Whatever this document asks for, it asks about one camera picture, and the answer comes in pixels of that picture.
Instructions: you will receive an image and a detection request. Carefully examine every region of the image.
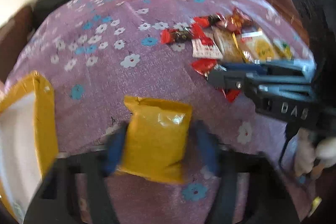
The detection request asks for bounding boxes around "gold foil snack packet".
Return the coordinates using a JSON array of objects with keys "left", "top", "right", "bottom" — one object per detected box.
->
[{"left": 118, "top": 96, "right": 193, "bottom": 184}]

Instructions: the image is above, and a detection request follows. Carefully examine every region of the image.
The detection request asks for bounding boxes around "green pea snack packet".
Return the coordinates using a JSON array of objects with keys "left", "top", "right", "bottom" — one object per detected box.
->
[{"left": 273, "top": 39, "right": 293, "bottom": 60}]

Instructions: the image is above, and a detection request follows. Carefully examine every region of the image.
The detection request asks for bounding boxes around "orange red small packet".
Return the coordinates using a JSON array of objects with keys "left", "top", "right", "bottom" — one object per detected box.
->
[{"left": 191, "top": 59, "right": 217, "bottom": 76}]

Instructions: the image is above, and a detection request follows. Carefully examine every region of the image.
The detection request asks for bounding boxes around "salted egg yolk biscuit pack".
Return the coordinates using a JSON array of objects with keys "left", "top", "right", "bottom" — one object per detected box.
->
[{"left": 238, "top": 31, "right": 280, "bottom": 63}]

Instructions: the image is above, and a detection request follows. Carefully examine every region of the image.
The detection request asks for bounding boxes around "beige cracker packet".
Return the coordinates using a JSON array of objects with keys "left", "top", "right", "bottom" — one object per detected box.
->
[{"left": 212, "top": 26, "right": 243, "bottom": 63}]

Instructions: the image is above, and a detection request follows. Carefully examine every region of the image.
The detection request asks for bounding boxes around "red white snack packet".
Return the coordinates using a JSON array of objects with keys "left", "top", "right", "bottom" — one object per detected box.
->
[{"left": 191, "top": 32, "right": 223, "bottom": 60}]

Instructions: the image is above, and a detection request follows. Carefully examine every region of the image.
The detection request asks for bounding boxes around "red black candy packet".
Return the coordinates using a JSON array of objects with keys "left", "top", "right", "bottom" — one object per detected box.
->
[{"left": 161, "top": 23, "right": 207, "bottom": 44}]

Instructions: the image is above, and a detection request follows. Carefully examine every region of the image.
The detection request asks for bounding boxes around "dark red date snack packet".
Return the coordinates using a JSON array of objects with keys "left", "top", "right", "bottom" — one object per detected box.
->
[{"left": 224, "top": 7, "right": 254, "bottom": 34}]

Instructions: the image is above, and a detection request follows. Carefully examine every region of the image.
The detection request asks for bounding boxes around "dark red slim snack bar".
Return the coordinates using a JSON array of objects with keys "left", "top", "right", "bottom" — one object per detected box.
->
[{"left": 193, "top": 13, "right": 224, "bottom": 28}]

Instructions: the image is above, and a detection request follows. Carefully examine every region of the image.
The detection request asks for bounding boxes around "yellow-edged cardboard tray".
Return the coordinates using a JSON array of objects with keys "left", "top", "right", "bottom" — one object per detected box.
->
[{"left": 1, "top": 72, "right": 59, "bottom": 223}]

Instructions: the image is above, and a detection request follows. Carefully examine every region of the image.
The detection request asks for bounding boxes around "purple floral tablecloth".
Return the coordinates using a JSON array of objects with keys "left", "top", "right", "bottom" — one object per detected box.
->
[{"left": 4, "top": 0, "right": 320, "bottom": 224}]

